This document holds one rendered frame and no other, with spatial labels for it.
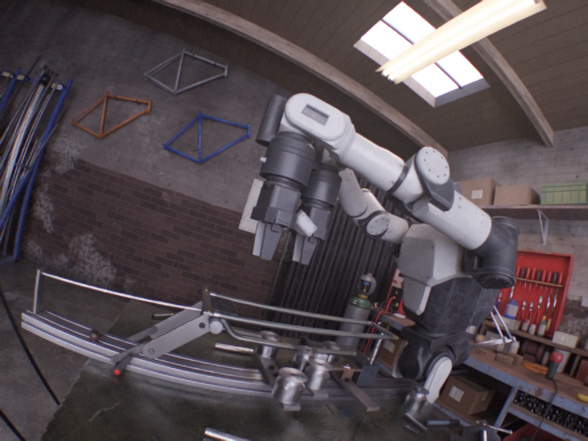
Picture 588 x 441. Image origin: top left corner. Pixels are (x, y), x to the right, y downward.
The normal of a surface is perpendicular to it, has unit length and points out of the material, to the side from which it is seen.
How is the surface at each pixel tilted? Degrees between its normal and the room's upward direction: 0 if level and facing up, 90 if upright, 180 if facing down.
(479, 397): 91
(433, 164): 73
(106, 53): 90
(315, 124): 90
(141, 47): 90
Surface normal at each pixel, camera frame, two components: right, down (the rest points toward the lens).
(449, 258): -0.61, -0.15
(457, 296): 0.09, 0.21
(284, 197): 0.39, 0.04
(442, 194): 0.23, -0.30
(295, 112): 0.09, -0.04
